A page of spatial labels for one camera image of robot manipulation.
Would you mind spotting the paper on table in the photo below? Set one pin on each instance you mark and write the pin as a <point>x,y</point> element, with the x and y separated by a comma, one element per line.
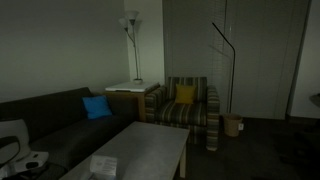
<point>104,165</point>

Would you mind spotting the wicker waste basket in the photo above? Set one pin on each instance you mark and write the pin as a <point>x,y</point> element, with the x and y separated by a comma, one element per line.
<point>232,125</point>

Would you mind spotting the floor lamp two white shades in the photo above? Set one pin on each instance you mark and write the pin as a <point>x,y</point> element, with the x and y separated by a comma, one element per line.
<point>132,15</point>

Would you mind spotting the small white bowl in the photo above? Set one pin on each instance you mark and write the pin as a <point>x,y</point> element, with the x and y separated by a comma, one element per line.
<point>137,80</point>

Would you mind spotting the small white tag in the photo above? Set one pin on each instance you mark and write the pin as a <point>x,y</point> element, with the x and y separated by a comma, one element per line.
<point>240,126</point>

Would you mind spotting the dark grey sofa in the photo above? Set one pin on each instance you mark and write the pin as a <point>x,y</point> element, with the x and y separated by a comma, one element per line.
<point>60,133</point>

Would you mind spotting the grey coffee table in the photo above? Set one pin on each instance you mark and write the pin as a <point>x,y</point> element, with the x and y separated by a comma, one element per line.
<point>143,146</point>

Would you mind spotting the wooden side table white top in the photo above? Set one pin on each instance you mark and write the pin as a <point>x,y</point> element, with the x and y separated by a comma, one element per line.
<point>131,87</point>

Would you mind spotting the thin black floor lamp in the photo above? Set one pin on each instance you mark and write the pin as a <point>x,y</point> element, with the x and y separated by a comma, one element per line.
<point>234,66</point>

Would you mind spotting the vertical window blinds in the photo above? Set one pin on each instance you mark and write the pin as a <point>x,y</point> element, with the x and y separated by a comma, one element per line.
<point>266,50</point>

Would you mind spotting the yellow cushion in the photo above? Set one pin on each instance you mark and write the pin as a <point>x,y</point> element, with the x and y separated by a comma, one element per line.
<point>185,94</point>

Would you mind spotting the striped armchair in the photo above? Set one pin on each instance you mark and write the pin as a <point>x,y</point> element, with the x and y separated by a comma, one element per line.
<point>181,113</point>

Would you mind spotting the blue cushion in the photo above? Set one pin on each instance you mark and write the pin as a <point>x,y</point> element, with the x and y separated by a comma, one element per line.
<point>96,107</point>

